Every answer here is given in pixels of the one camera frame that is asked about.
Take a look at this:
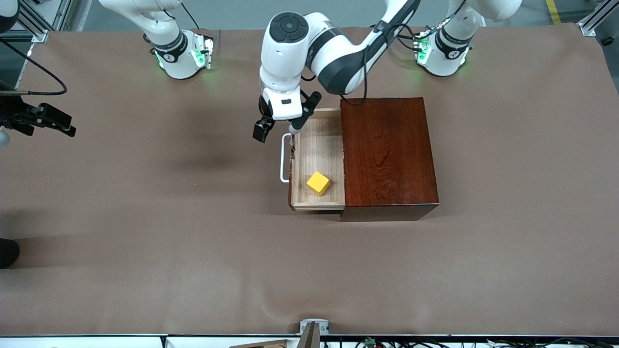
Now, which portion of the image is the yellow cube block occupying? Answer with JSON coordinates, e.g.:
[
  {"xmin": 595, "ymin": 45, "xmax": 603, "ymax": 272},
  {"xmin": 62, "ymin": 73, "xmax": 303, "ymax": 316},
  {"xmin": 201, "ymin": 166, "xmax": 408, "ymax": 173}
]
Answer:
[{"xmin": 306, "ymin": 171, "xmax": 331, "ymax": 197}]

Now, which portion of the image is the dark brown wooden cabinet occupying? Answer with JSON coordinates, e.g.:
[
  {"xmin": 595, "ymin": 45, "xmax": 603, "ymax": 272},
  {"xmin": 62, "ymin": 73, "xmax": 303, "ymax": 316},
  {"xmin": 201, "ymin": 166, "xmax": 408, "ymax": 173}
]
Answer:
[{"xmin": 340, "ymin": 97, "xmax": 441, "ymax": 222}]

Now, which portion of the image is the black rounded object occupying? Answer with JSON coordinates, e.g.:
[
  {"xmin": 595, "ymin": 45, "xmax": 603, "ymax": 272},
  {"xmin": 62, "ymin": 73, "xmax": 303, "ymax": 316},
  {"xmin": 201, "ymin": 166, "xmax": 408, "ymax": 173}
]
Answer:
[{"xmin": 0, "ymin": 238, "xmax": 20, "ymax": 269}]

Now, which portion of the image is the brown table cover sheet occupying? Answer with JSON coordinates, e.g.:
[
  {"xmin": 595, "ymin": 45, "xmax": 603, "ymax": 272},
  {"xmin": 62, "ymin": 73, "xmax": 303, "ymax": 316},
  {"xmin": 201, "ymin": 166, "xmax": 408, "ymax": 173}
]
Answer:
[{"xmin": 0, "ymin": 22, "xmax": 619, "ymax": 336}]

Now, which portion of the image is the brown cardboard piece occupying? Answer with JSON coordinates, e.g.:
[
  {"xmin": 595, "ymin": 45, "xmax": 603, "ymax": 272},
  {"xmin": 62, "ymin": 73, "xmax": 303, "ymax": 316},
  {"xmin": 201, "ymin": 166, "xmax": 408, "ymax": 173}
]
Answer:
[{"xmin": 228, "ymin": 339, "xmax": 291, "ymax": 348}]

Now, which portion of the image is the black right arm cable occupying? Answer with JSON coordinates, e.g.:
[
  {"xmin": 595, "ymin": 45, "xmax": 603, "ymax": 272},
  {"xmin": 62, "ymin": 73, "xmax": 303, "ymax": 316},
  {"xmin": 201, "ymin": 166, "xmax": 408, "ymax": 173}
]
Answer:
[{"xmin": 0, "ymin": 36, "xmax": 68, "ymax": 96}]

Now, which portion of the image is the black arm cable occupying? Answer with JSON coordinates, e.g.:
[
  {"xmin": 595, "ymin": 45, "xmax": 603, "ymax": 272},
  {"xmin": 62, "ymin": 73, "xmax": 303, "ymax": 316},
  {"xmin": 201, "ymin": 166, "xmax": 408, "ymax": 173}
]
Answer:
[
  {"xmin": 300, "ymin": 0, "xmax": 467, "ymax": 106},
  {"xmin": 0, "ymin": 36, "xmax": 68, "ymax": 96}
]

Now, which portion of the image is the aluminium frame profile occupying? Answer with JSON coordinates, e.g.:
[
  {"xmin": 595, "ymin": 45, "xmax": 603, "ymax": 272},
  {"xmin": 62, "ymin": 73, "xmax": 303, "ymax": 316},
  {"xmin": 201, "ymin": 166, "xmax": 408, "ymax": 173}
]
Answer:
[
  {"xmin": 578, "ymin": 0, "xmax": 619, "ymax": 37},
  {"xmin": 48, "ymin": 0, "xmax": 80, "ymax": 32},
  {"xmin": 0, "ymin": 0, "xmax": 50, "ymax": 43}
]

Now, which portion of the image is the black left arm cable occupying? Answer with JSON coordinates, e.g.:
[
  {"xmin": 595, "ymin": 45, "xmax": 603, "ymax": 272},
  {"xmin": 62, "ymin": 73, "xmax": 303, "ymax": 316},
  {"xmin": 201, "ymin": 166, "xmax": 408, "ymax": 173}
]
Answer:
[{"xmin": 300, "ymin": 0, "xmax": 467, "ymax": 106}]

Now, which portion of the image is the black base power cable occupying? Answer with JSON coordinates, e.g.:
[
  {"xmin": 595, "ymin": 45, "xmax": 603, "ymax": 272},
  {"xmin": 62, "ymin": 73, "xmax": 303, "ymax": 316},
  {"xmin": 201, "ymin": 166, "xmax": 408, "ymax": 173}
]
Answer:
[
  {"xmin": 181, "ymin": 2, "xmax": 201, "ymax": 30},
  {"xmin": 370, "ymin": 23, "xmax": 426, "ymax": 51}
]

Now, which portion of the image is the grey metal bracket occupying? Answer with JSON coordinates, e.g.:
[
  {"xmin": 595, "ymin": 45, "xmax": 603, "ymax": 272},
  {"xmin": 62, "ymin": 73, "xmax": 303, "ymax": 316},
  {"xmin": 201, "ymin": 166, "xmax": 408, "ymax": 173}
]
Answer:
[{"xmin": 300, "ymin": 319, "xmax": 330, "ymax": 336}]

